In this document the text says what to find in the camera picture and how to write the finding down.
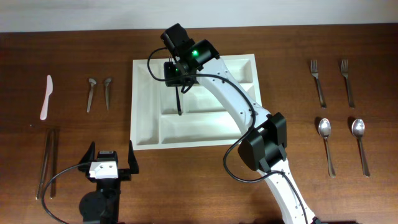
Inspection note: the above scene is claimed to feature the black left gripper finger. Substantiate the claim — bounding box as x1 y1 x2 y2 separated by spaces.
78 141 95 171
128 141 139 174

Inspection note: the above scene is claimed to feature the metal fork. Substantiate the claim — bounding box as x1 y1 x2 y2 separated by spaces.
340 59 355 108
310 60 326 108
169 55 182 116

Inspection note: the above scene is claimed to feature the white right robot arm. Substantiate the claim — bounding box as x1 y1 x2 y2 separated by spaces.
160 24 321 223

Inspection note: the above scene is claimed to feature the white cutlery tray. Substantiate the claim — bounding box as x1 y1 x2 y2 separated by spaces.
130 54 262 150

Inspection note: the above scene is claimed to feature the metal chopstick left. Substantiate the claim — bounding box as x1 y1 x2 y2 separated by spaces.
35 129 53 200

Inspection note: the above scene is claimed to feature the pink plastic knife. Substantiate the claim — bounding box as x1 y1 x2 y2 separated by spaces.
39 75 53 121

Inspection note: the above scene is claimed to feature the metal spoon left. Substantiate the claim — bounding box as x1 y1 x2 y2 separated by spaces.
318 118 336 178

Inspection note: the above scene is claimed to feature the metal spoon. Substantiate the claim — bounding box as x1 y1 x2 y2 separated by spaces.
351 119 371 177
318 118 336 178

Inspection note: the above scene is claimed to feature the metal spoon right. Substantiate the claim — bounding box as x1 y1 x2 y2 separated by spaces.
351 119 371 177

